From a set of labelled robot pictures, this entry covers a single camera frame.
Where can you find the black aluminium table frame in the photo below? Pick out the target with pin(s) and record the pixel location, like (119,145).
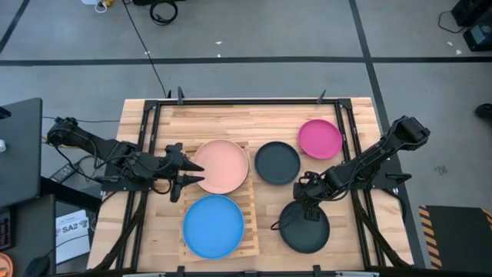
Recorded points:
(250,102)

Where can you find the small black plate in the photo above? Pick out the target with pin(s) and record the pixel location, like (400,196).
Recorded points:
(277,162)

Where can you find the person's foot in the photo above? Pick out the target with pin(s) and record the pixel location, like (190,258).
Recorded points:
(484,111)

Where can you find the orange round disc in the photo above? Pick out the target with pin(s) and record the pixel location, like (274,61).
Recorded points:
(4,265)

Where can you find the large black plate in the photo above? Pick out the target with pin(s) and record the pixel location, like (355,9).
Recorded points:
(307,238)

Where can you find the large blue plate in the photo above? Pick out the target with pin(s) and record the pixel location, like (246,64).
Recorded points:
(213,227)

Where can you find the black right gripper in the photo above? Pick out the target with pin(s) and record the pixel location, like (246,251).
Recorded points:
(309,188)

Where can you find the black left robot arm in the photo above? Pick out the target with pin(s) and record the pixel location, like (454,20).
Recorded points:
(88,142)

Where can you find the black side desk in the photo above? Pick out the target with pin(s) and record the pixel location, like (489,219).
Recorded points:
(19,150)

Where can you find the white SA2 paper sign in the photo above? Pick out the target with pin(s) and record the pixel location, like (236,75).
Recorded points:
(72,234)

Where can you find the hazard striped floor mat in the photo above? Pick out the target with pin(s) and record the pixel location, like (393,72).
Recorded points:
(457,238)

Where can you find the slatted wooden shelf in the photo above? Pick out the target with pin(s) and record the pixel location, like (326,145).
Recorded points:
(251,207)

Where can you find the black computer mouse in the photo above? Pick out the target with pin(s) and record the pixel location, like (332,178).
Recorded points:
(36,266)

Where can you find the black power adapter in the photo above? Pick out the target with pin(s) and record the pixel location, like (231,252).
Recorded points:
(63,173)

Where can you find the black equipment case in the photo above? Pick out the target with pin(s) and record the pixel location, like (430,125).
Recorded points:
(471,11)
(478,36)

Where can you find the small peach plate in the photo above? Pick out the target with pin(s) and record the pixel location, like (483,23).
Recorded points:
(220,166)

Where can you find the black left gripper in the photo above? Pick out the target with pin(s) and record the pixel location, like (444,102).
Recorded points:
(173,161)

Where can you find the small magenta plate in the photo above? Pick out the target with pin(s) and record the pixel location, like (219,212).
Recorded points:
(320,139)

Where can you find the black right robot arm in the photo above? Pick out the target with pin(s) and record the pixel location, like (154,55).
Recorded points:
(365,159)

